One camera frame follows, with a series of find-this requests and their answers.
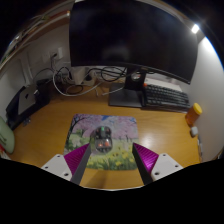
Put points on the white power strip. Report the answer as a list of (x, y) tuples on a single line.
[(80, 78)]

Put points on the black desktop stand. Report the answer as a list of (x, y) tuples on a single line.
[(43, 93)]

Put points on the white wall outlet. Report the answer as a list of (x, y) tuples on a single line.
[(56, 53)]

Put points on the silver mini computer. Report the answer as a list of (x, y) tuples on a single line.
[(26, 99)]

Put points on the flower print mouse pad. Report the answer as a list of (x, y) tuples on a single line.
[(123, 133)]

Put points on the dark mechanical keyboard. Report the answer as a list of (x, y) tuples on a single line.
[(165, 96)]

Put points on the wooden wall shelf unit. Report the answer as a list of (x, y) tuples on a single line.
[(30, 30)]

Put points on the bright strip lamp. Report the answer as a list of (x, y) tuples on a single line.
[(195, 28)]

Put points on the black computer monitor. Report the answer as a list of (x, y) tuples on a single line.
[(133, 33)]

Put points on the orange jar with yellow lid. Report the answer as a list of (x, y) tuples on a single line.
[(192, 115)]

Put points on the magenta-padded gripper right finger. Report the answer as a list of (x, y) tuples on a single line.
[(165, 165)]

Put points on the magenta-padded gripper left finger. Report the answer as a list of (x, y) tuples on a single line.
[(60, 165)]

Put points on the transparent computer mouse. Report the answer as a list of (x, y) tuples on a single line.
[(102, 140)]

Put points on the pale green object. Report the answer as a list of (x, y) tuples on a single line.
[(6, 135)]

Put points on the small grey earbud case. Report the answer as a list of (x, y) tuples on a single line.
[(194, 131)]

